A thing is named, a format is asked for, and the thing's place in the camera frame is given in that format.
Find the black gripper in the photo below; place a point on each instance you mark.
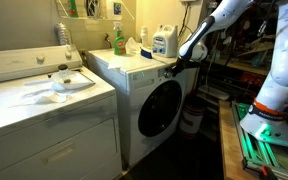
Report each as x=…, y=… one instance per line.
x=188, y=64

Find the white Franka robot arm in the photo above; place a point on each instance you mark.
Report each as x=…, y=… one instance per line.
x=285, y=60

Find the white front-load washing machine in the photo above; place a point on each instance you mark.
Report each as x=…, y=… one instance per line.
x=130, y=110

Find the silver washer control knob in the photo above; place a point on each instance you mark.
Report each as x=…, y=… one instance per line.
x=166, y=74

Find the white laundry detergent jug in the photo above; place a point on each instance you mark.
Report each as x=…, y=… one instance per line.
x=165, y=41

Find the blue scrub brush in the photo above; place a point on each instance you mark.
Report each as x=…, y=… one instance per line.
x=146, y=52

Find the round black washer door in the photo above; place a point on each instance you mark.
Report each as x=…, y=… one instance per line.
x=160, y=108

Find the white flat tray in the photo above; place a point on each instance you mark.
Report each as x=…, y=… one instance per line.
x=213, y=92

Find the slim white plastic bottle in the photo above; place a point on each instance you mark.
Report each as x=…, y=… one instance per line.
x=144, y=36

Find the white bucket with red stripes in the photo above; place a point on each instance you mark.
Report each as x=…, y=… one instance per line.
x=191, y=116

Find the crumpled clear plastic bag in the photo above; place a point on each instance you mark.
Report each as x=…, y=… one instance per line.
x=132, y=46

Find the cluttered storage shelf unit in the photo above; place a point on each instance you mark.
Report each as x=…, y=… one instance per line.
x=237, y=70

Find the green spray cleaner bottle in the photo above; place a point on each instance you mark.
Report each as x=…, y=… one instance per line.
x=119, y=43

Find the red box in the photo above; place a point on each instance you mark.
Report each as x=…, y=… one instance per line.
x=251, y=79

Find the white box with green label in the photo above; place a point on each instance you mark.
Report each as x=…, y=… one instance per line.
x=114, y=9

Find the white dryer control knob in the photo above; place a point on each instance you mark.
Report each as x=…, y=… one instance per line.
x=40, y=59
x=68, y=55

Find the small jar with black lid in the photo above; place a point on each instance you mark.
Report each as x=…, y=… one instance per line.
x=64, y=73

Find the green bottle with red base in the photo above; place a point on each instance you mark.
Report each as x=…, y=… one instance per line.
x=73, y=8

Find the orange and black clamp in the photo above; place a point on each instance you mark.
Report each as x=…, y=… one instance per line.
x=267, y=172

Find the white top-load dryer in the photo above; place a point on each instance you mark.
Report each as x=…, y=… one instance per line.
x=50, y=133

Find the metal wall faucet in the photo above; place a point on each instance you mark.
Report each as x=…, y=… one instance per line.
x=108, y=40

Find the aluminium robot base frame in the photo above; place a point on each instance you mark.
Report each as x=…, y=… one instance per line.
x=267, y=156

